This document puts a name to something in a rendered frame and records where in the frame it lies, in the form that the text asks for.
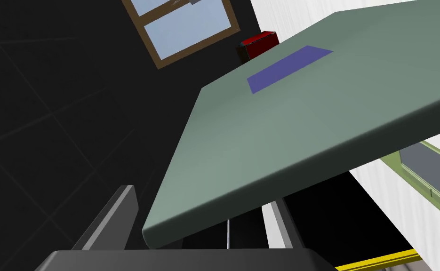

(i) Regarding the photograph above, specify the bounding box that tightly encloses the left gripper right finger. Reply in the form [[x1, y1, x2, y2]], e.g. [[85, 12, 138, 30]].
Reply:
[[270, 197, 305, 249]]

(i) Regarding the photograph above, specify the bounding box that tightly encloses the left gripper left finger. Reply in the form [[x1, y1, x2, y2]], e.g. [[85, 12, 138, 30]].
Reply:
[[71, 184, 139, 251]]

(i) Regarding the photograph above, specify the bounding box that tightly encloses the grey-green table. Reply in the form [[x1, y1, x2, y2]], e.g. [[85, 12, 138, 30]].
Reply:
[[141, 0, 440, 250]]

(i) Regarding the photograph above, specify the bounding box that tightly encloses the green-framed window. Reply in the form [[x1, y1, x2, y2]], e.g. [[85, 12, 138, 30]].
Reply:
[[379, 140, 440, 229]]

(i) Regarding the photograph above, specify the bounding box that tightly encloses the flat blue book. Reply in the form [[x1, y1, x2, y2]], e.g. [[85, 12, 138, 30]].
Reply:
[[246, 45, 334, 95]]

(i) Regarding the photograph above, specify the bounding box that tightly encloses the red box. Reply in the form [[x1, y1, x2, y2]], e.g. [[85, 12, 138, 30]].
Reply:
[[236, 31, 280, 64]]

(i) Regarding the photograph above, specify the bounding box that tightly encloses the brown-framed window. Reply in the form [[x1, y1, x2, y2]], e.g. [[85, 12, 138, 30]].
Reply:
[[121, 0, 241, 70]]

